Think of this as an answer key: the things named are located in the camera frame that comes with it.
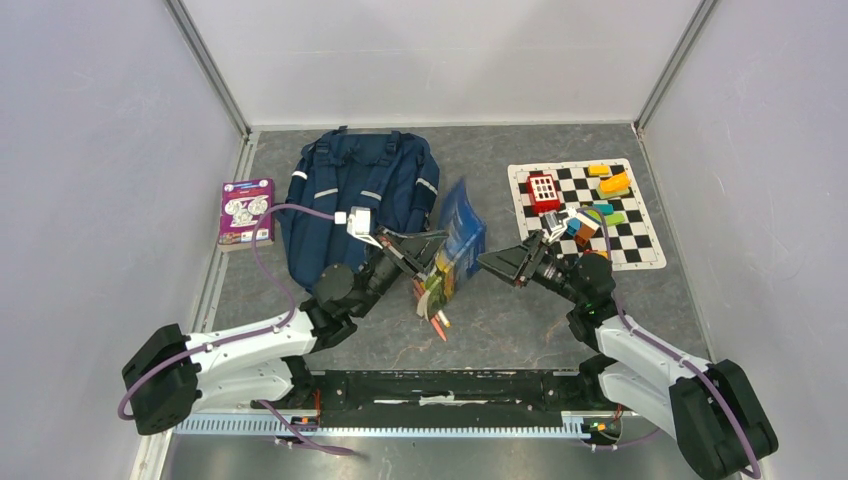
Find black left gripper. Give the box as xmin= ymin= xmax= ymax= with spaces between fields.
xmin=352 ymin=226 xmax=450 ymax=318

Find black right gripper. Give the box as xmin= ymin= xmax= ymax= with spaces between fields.
xmin=476 ymin=229 xmax=584 ymax=306

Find blue Animal Farm book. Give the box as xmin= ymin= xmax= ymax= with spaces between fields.
xmin=413 ymin=177 xmax=487 ymax=320

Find navy blue student backpack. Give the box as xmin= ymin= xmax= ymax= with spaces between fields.
xmin=274 ymin=128 xmax=440 ymax=291

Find purple paperback book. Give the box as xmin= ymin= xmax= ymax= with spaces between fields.
xmin=217 ymin=178 xmax=275 ymax=252

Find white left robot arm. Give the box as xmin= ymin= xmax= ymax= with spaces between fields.
xmin=118 ymin=227 xmax=447 ymax=436

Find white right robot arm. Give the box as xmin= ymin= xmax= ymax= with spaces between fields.
xmin=478 ymin=232 xmax=779 ymax=479

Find red window toy block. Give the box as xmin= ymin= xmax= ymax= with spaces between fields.
xmin=525 ymin=174 xmax=562 ymax=216

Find pile of coloured toy blocks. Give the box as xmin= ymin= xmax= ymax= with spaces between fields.
xmin=565 ymin=204 xmax=626 ymax=247

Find orange pen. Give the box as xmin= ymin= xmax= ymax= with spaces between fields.
xmin=430 ymin=316 xmax=447 ymax=342

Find checkered chessboard mat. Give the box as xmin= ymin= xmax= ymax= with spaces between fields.
xmin=507 ymin=157 xmax=668 ymax=272

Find yellow and white marker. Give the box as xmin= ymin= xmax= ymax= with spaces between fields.
xmin=437 ymin=310 xmax=451 ymax=328

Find yellow flat toy block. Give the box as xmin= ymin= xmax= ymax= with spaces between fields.
xmin=588 ymin=164 xmax=612 ymax=177

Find orange curved toy block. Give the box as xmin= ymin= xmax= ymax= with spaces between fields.
xmin=596 ymin=172 xmax=631 ymax=199

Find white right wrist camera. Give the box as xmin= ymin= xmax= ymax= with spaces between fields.
xmin=541 ymin=211 xmax=571 ymax=244

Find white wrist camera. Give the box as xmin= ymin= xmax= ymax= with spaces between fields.
xmin=346 ymin=206 xmax=374 ymax=243
xmin=541 ymin=211 xmax=571 ymax=244

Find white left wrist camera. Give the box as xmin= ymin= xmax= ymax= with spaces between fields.
xmin=346 ymin=206 xmax=374 ymax=243

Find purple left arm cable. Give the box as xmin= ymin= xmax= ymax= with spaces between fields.
xmin=117 ymin=202 xmax=362 ymax=458

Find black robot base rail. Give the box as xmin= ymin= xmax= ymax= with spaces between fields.
xmin=272 ymin=370 xmax=618 ymax=429

